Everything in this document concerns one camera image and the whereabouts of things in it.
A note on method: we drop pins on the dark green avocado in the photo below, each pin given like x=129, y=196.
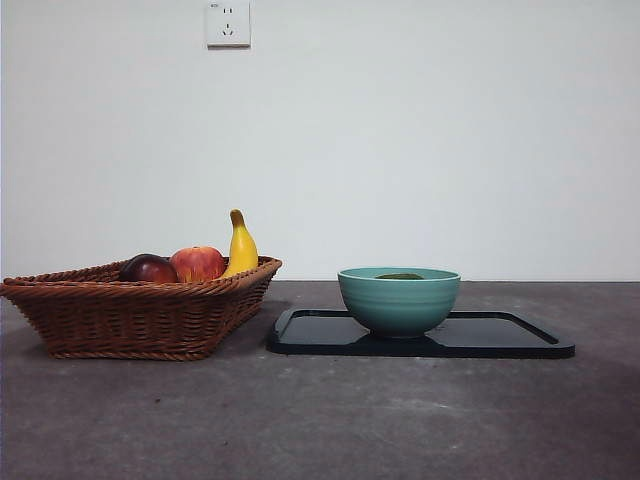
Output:
x=397, y=275

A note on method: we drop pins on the teal ribbed bowl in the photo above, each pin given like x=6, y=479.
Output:
x=400, y=310

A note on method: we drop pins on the yellow banana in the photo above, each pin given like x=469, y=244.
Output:
x=242, y=250

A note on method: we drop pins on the red apple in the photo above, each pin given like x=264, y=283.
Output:
x=200, y=262

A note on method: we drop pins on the dark red plum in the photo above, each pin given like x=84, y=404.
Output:
x=147, y=270

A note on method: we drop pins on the black rectangular tray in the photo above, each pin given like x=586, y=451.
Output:
x=490, y=335

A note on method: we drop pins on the brown wicker basket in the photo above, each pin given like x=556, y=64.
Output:
x=130, y=320

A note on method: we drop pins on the white wall socket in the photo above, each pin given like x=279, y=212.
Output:
x=228, y=25

